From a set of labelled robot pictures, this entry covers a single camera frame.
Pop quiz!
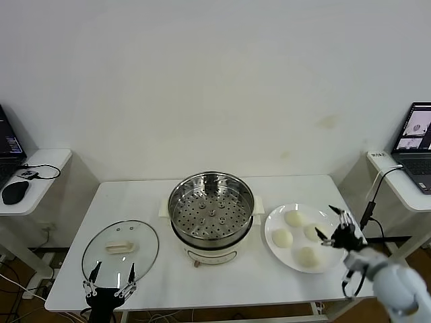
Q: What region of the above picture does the black cable with adapter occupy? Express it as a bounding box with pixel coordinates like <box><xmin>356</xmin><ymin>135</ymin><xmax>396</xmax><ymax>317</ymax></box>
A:
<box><xmin>358</xmin><ymin>166</ymin><xmax>405</xmax><ymax>270</ymax></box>

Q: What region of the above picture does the stainless steel steamer basket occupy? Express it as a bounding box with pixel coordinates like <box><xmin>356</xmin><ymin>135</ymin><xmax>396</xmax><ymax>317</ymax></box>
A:
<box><xmin>158</xmin><ymin>171</ymin><xmax>265</xmax><ymax>248</ymax></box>

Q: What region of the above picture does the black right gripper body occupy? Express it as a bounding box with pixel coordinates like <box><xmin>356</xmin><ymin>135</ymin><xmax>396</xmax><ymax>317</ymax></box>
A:
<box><xmin>331</xmin><ymin>231</ymin><xmax>367</xmax><ymax>252</ymax></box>

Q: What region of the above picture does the black laptop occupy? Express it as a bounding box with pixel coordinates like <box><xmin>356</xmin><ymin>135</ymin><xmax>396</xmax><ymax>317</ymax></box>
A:
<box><xmin>0</xmin><ymin>103</ymin><xmax>28</xmax><ymax>189</ymax></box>

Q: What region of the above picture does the black usb hub cable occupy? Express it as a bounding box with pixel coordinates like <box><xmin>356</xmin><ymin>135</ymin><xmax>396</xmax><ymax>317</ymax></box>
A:
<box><xmin>18</xmin><ymin>163</ymin><xmax>62</xmax><ymax>181</ymax></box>

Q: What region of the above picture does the white charging cable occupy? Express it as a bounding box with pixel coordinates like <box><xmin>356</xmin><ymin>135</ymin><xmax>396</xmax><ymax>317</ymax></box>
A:
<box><xmin>366</xmin><ymin>164</ymin><xmax>403</xmax><ymax>203</ymax></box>

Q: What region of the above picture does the white side table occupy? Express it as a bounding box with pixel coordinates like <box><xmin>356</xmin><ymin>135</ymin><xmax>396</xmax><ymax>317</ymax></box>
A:
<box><xmin>366</xmin><ymin>149</ymin><xmax>431</xmax><ymax>285</ymax></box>
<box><xmin>0</xmin><ymin>149</ymin><xmax>73</xmax><ymax>282</ymax></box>

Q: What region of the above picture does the cream electric cooker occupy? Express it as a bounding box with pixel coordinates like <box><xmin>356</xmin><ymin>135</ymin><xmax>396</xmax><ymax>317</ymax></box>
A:
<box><xmin>170</xmin><ymin>215</ymin><xmax>263</xmax><ymax>269</ymax></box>

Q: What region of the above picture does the black computer mouse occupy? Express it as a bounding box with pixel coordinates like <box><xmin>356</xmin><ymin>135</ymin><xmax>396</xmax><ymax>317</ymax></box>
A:
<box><xmin>1</xmin><ymin>180</ymin><xmax>30</xmax><ymax>205</ymax></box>

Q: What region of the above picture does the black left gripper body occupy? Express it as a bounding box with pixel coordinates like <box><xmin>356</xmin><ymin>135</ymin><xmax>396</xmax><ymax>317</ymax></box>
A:
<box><xmin>84</xmin><ymin>286</ymin><xmax>119</xmax><ymax>323</ymax></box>

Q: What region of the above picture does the white table frame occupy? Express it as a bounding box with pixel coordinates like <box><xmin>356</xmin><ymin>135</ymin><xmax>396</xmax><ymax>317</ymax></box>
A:
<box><xmin>119</xmin><ymin>299</ymin><xmax>329</xmax><ymax>323</ymax></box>

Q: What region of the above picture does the glass pot lid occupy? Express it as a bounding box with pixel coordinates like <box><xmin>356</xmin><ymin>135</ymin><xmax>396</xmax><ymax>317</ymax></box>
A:
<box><xmin>81</xmin><ymin>219</ymin><xmax>160</xmax><ymax>291</ymax></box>

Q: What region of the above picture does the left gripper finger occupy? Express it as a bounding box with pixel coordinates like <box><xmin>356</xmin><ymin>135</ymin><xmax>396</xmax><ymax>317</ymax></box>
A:
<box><xmin>113</xmin><ymin>262</ymin><xmax>138</xmax><ymax>299</ymax></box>
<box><xmin>82</xmin><ymin>261</ymin><xmax>102</xmax><ymax>299</ymax></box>

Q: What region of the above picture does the white round plate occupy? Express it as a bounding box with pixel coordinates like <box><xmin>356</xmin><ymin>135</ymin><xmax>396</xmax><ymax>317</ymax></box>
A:
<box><xmin>264</xmin><ymin>203</ymin><xmax>346</xmax><ymax>274</ymax></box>

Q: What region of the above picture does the white steamed baozi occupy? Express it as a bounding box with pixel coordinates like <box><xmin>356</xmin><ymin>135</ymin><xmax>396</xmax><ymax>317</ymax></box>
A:
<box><xmin>284</xmin><ymin>211</ymin><xmax>306</xmax><ymax>228</ymax></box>
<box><xmin>303</xmin><ymin>223</ymin><xmax>329</xmax><ymax>242</ymax></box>
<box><xmin>271</xmin><ymin>228</ymin><xmax>294</xmax><ymax>249</ymax></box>
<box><xmin>295</xmin><ymin>247</ymin><xmax>321</xmax><ymax>269</ymax></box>

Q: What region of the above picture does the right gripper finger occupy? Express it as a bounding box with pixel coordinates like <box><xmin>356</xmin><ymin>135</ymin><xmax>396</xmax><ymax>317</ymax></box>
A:
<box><xmin>314</xmin><ymin>227</ymin><xmax>337</xmax><ymax>248</ymax></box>
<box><xmin>329</xmin><ymin>205</ymin><xmax>356</xmax><ymax>235</ymax></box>

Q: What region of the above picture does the white floor cable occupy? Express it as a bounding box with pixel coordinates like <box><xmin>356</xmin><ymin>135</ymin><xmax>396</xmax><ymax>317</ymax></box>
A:
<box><xmin>0</xmin><ymin>272</ymin><xmax>46</xmax><ymax>301</ymax></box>

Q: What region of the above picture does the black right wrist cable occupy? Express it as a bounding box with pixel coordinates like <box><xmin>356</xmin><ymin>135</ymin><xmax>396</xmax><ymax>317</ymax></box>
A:
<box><xmin>341</xmin><ymin>267</ymin><xmax>368</xmax><ymax>301</ymax></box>

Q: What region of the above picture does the grey laptop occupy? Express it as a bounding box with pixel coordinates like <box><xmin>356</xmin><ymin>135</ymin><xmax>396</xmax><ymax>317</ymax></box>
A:
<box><xmin>391</xmin><ymin>102</ymin><xmax>431</xmax><ymax>195</ymax></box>

